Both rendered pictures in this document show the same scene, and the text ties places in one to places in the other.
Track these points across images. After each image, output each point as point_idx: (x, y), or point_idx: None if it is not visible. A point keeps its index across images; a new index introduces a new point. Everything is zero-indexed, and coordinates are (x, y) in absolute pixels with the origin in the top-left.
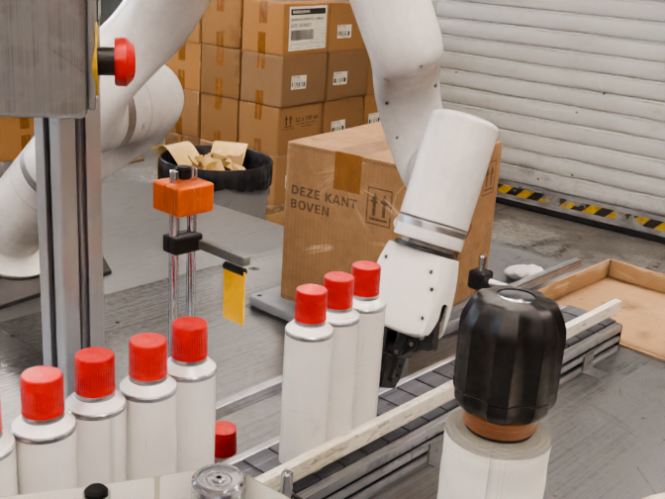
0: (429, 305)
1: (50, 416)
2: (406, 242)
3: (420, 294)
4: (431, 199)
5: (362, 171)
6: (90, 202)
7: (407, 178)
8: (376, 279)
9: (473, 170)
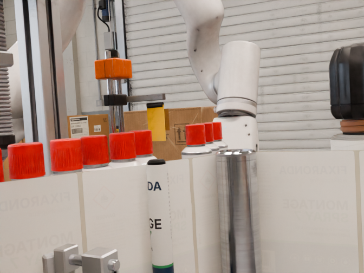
0: (250, 143)
1: (77, 167)
2: (227, 112)
3: (242, 138)
4: (237, 86)
5: (169, 116)
6: (58, 72)
7: (212, 90)
8: (220, 128)
9: (255, 69)
